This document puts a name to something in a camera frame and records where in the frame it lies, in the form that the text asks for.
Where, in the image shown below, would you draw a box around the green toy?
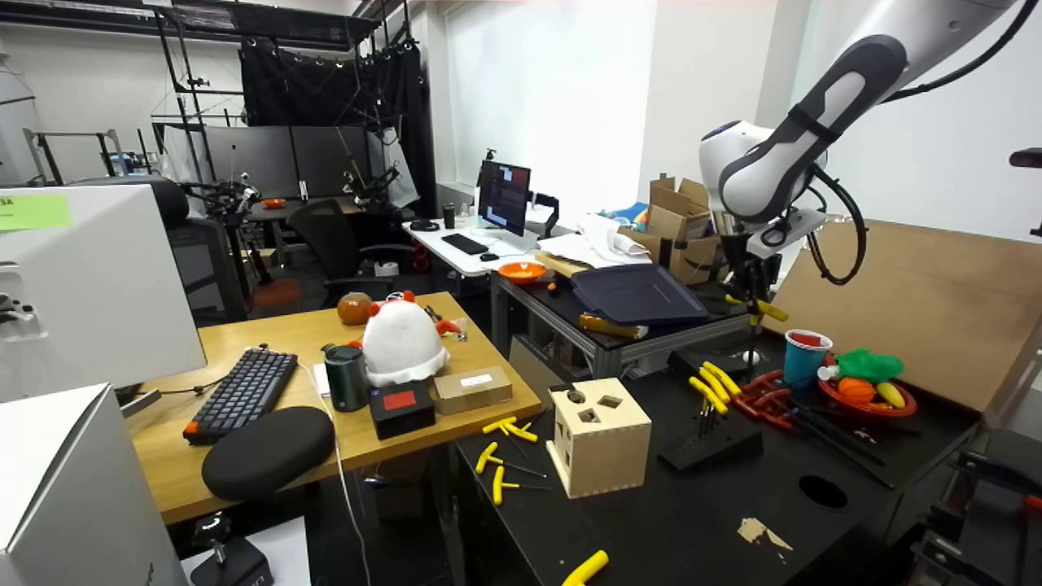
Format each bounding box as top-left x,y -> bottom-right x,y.
833,345 -> 908,385

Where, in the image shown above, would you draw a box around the long black rod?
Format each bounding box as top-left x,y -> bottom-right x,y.
801,416 -> 904,491

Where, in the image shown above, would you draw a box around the dark cylinder speaker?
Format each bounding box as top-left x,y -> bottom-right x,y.
322,341 -> 371,414

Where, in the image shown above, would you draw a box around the wooden shape sorter box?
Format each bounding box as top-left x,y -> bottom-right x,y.
544,373 -> 653,500

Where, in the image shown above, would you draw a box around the dark blue bin lid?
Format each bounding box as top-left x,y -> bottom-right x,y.
567,264 -> 712,334

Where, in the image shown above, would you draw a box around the yellow toy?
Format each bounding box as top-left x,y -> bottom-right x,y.
873,377 -> 908,414

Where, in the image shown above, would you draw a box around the green sticky note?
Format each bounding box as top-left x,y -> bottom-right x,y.
0,191 -> 77,233

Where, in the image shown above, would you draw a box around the black box red top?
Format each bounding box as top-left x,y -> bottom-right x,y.
366,380 -> 440,441

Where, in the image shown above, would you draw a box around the white hanging cable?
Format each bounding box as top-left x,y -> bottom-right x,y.
327,433 -> 378,586

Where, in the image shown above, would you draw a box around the metal shelf cart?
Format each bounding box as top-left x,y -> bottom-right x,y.
487,269 -> 777,385

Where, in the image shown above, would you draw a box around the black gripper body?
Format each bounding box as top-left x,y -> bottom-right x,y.
719,230 -> 789,293

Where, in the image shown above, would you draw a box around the white computer monitor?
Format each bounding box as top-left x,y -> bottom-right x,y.
0,177 -> 207,402

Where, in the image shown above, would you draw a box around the open cardboard box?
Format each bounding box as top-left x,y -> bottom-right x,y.
643,173 -> 725,285

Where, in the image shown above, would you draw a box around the large cardboard sheet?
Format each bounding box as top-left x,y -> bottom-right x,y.
759,211 -> 1042,416

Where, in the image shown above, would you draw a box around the white helmet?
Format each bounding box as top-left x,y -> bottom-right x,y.
357,297 -> 448,391

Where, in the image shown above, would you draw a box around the white paper sheets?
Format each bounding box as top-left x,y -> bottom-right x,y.
536,197 -> 665,273

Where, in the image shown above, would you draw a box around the tan rectangular box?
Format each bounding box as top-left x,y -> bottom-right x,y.
429,364 -> 515,416

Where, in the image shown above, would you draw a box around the black clamp orange tip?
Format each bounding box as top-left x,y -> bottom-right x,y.
944,429 -> 1042,514

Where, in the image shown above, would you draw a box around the orange bowl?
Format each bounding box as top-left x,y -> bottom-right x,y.
498,260 -> 560,290

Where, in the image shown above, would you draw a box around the red bowl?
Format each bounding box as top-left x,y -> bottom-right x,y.
816,370 -> 922,423

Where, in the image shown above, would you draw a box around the blue cup red inside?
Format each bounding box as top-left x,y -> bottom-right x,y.
777,326 -> 836,392

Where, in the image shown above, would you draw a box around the wooden desk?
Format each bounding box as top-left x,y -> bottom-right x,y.
123,290 -> 545,531

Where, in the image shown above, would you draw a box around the black hex key holder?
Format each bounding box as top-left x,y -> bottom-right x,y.
653,401 -> 766,475

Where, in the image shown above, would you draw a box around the small black keyboard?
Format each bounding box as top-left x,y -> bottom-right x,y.
440,230 -> 493,260

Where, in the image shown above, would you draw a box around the black small stand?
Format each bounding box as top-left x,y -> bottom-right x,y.
188,507 -> 275,586

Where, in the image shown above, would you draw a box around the orange toy ball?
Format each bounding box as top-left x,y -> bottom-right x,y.
833,373 -> 878,411

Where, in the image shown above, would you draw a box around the white table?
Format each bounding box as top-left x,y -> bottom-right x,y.
400,208 -> 579,284

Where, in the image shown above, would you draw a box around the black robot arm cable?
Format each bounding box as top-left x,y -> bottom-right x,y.
801,0 -> 1042,290

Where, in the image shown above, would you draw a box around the brown round ball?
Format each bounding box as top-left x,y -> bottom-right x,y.
335,290 -> 380,327

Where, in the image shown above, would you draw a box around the black headphone stand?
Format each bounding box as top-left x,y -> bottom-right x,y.
527,187 -> 567,240

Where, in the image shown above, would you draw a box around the white flat board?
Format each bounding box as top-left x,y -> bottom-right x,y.
175,514 -> 315,586

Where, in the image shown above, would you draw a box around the red T-handle hex key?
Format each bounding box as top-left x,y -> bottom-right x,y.
729,391 -> 773,427
736,366 -> 789,396
759,401 -> 805,435

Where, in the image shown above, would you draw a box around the black oval cushion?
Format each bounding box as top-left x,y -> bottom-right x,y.
198,402 -> 338,503

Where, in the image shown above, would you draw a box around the black curtain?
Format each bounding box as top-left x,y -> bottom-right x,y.
237,35 -> 436,208

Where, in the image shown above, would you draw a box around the black computer keyboard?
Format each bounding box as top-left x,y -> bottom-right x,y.
179,345 -> 303,447

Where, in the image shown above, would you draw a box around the black office chair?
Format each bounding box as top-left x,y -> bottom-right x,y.
285,197 -> 420,304
149,176 -> 253,326

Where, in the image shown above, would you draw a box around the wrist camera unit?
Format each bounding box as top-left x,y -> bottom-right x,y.
759,206 -> 831,260

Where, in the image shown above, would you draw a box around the beige tape scrap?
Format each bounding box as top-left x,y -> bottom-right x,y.
736,514 -> 797,554

